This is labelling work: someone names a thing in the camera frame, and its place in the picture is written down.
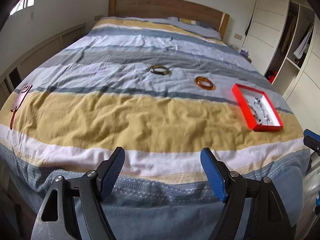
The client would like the red jewelry box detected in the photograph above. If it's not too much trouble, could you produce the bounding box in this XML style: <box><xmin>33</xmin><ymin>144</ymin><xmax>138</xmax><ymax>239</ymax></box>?
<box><xmin>232</xmin><ymin>83</ymin><xmax>284</xmax><ymax>132</ymax></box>

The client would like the striped pillow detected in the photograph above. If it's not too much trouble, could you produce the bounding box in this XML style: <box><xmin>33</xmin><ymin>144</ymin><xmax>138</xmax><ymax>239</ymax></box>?
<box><xmin>167</xmin><ymin>17</ymin><xmax>216</xmax><ymax>30</ymax></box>

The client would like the wooden headboard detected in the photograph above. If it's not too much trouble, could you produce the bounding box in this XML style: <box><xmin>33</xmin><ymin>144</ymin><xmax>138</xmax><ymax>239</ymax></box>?
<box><xmin>108</xmin><ymin>0</ymin><xmax>229</xmax><ymax>37</ymax></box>

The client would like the amber orange bangle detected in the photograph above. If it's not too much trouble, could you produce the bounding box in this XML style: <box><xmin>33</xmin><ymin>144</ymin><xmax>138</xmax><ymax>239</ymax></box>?
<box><xmin>195</xmin><ymin>76</ymin><xmax>216</xmax><ymax>90</ymax></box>

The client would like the purple tissue box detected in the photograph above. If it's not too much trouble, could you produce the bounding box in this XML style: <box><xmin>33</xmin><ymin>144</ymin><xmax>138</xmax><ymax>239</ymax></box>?
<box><xmin>240</xmin><ymin>49</ymin><xmax>249</xmax><ymax>57</ymax></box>

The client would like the white wardrobe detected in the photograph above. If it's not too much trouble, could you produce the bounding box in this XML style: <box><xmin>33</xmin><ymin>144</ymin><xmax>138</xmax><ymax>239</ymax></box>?
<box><xmin>244</xmin><ymin>0</ymin><xmax>319</xmax><ymax>133</ymax></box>

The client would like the red bag in wardrobe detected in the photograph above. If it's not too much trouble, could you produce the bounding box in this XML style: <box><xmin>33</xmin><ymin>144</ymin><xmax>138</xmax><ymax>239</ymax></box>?
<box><xmin>265</xmin><ymin>70</ymin><xmax>277</xmax><ymax>83</ymax></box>

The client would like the hanging striped shirt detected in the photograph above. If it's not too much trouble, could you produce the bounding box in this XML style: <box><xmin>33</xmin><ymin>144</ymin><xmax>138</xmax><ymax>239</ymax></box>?
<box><xmin>293</xmin><ymin>24</ymin><xmax>313</xmax><ymax>60</ymax></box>

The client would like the striped duvet cover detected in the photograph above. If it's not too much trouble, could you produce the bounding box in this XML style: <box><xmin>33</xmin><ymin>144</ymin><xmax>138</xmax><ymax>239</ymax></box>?
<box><xmin>1</xmin><ymin>18</ymin><xmax>310</xmax><ymax>239</ymax></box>

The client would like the dark brown gold bangle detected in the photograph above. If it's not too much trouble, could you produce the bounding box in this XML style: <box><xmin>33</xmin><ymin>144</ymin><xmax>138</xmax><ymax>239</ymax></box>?
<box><xmin>149</xmin><ymin>64</ymin><xmax>170</xmax><ymax>75</ymax></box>

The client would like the silver bracelets pile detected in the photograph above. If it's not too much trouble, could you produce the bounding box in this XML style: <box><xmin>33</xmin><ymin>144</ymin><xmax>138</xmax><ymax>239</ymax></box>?
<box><xmin>243</xmin><ymin>96</ymin><xmax>275</xmax><ymax>126</ymax></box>

